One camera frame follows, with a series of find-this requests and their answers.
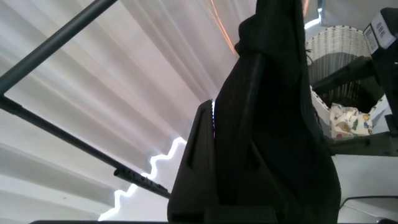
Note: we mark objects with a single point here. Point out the white curtain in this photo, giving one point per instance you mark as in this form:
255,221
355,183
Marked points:
109,77

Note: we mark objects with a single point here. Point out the white laundry basket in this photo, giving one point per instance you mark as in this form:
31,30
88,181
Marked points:
335,40

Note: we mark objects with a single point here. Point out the black clothes rack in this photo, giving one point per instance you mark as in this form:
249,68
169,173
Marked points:
56,40

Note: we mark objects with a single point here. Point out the cream printed garment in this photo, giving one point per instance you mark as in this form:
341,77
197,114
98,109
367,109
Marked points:
348,121

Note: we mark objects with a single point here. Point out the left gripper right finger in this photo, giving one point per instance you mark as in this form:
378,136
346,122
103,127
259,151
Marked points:
239,180

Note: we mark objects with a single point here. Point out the black T-shirt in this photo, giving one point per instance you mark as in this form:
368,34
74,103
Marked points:
280,93

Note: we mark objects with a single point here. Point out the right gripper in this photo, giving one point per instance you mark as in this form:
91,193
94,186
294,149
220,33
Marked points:
390,87

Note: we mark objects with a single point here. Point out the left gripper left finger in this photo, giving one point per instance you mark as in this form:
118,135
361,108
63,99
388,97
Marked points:
196,174

